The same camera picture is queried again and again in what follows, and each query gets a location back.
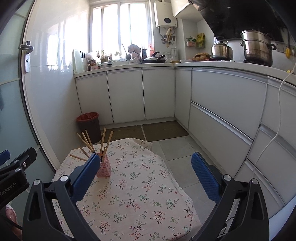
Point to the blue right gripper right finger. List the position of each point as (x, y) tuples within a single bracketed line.
[(208, 175)]

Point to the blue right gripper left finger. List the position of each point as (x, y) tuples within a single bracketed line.
[(82, 177)]

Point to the person's left hand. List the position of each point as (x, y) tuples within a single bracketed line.
[(11, 216)]

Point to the pink perforated utensil holder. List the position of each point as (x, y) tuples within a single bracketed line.
[(104, 168)]

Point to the brown bin with orange rim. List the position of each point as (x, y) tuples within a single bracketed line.
[(90, 122)]

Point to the floral tablecloth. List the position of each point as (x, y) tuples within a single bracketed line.
[(140, 200)]

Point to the glass jug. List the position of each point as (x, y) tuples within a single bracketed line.
[(174, 54)]

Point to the steel kettle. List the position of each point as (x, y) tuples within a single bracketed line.
[(221, 51)]

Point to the black frying pan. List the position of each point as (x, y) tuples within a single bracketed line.
[(154, 58)]

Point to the large steel steamer pot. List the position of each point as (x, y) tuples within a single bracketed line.
[(258, 47)]

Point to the black range hood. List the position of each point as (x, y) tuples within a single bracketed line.
[(227, 19)]

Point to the white water heater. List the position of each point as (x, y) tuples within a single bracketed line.
[(164, 15)]

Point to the silver door handle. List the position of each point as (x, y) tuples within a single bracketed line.
[(27, 49)]

